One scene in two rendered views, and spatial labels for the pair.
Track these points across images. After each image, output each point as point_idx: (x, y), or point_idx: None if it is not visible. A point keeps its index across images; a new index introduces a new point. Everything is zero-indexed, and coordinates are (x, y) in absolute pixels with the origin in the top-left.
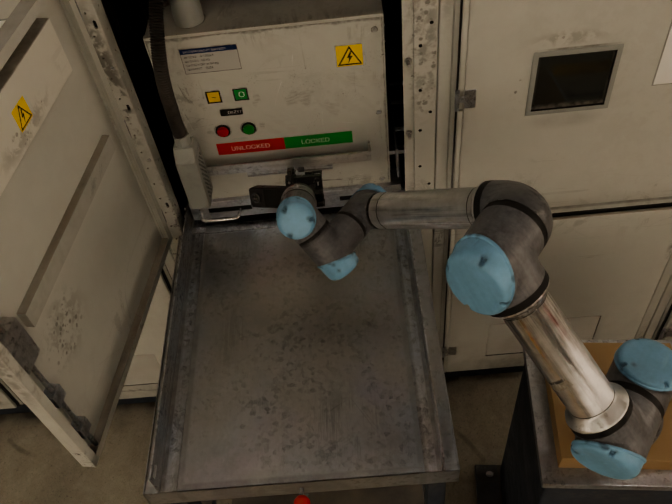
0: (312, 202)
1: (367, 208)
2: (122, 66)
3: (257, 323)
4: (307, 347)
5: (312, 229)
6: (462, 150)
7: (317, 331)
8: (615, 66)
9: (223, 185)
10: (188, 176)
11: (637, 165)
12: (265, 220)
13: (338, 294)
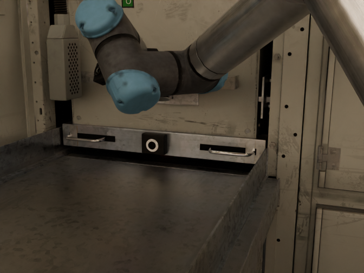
0: (129, 21)
1: (190, 45)
2: None
3: (43, 203)
4: (73, 228)
5: (109, 21)
6: (335, 83)
7: (98, 220)
8: None
9: (96, 109)
10: (54, 54)
11: None
12: (124, 159)
13: (148, 204)
